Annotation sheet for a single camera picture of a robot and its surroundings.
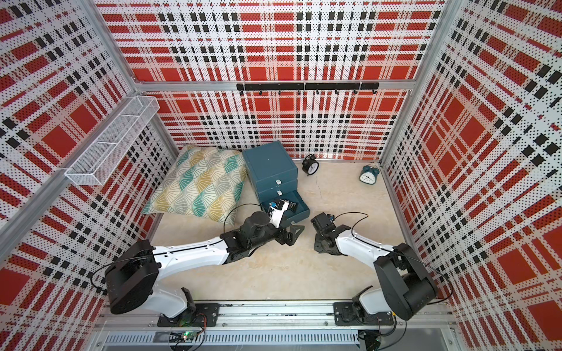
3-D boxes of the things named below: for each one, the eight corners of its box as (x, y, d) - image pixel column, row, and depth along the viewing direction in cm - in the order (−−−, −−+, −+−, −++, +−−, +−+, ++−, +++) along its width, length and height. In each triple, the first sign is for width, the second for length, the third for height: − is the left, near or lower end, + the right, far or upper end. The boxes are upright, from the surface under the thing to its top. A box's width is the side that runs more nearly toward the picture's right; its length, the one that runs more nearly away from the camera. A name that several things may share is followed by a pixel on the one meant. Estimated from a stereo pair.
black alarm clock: (305, 178, 116) (306, 166, 109) (298, 171, 120) (298, 159, 112) (318, 171, 120) (319, 159, 112) (311, 165, 123) (312, 153, 116)
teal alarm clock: (369, 188, 112) (373, 177, 105) (356, 179, 116) (360, 168, 109) (376, 182, 114) (381, 171, 108) (364, 174, 118) (368, 163, 112)
